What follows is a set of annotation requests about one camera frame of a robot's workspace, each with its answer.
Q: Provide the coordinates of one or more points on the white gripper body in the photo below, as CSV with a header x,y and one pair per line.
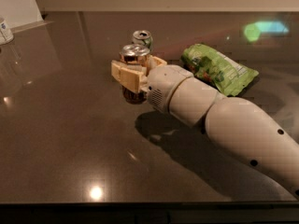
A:
x,y
163,85

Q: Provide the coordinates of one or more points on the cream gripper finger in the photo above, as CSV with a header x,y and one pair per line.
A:
x,y
155,61
130,76

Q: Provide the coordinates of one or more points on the brown soda can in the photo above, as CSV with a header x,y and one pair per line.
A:
x,y
136,55

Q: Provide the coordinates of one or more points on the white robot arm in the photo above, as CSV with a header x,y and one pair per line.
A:
x,y
235,125

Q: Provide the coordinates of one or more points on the white green soda can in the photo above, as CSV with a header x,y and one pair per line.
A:
x,y
142,37

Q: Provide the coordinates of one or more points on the green chip bag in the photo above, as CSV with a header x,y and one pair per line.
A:
x,y
217,70

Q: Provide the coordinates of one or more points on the white container at left edge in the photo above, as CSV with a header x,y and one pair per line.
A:
x,y
6,34

